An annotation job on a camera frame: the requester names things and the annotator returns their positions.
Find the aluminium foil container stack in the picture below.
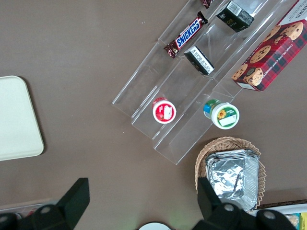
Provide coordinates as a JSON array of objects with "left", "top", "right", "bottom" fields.
[{"left": 205, "top": 149, "right": 260, "bottom": 211}]

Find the red lid yogurt cup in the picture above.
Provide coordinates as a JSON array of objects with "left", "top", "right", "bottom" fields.
[{"left": 152, "top": 97, "right": 177, "bottom": 125}]

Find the cream rectangular serving tray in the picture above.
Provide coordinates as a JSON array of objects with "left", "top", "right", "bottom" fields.
[{"left": 0, "top": 75, "right": 45, "bottom": 161}]

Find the clear acrylic stepped display stand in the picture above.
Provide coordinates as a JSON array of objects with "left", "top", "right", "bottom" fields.
[{"left": 111, "top": 0, "right": 300, "bottom": 166}]

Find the small light wicker basket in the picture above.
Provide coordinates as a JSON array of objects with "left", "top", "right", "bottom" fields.
[{"left": 194, "top": 136, "right": 267, "bottom": 211}]

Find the clear acrylic bottle rack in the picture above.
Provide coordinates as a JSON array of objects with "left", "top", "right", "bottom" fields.
[{"left": 0, "top": 198, "right": 52, "bottom": 216}]

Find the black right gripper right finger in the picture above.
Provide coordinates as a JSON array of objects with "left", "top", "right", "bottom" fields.
[{"left": 189, "top": 177, "right": 298, "bottom": 230}]

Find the yellow snack packet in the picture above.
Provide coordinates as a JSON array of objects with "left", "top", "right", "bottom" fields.
[{"left": 298, "top": 212, "right": 307, "bottom": 230}]

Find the green sunflower lid cup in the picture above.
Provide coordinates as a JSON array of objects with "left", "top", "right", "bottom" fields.
[{"left": 202, "top": 99, "right": 240, "bottom": 130}]

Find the red tartan cookie box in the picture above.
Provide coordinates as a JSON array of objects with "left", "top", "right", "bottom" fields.
[{"left": 231, "top": 0, "right": 307, "bottom": 93}]

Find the white plastic snack bin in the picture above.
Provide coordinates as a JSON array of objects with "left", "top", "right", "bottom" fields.
[{"left": 254, "top": 205, "right": 307, "bottom": 230}]

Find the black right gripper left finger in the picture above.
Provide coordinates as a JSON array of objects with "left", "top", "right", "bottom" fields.
[{"left": 0, "top": 177, "right": 90, "bottom": 230}]

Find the beige rice cracker bag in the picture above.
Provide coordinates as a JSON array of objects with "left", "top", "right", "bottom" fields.
[{"left": 285, "top": 213, "right": 300, "bottom": 230}]

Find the small black carton box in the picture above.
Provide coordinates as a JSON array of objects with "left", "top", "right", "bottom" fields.
[
  {"left": 215, "top": 0, "right": 255, "bottom": 33},
  {"left": 183, "top": 45, "right": 215, "bottom": 76}
]

